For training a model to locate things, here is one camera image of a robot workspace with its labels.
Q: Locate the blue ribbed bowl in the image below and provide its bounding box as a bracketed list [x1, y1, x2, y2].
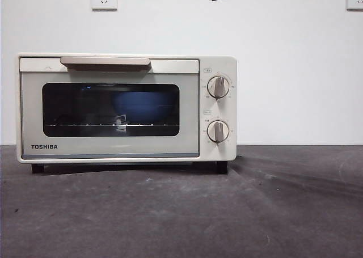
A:
[110, 91, 174, 122]

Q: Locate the glass-windowed oven door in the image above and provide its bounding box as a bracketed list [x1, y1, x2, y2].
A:
[19, 56, 200, 159]

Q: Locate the white Toshiba toaster oven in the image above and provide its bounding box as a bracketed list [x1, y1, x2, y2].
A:
[15, 52, 238, 175]

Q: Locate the beige oven knob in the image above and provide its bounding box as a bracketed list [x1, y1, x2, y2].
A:
[206, 75, 231, 99]
[206, 121, 230, 143]

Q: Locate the metal oven wire rack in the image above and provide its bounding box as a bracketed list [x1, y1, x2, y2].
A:
[45, 123, 180, 128]

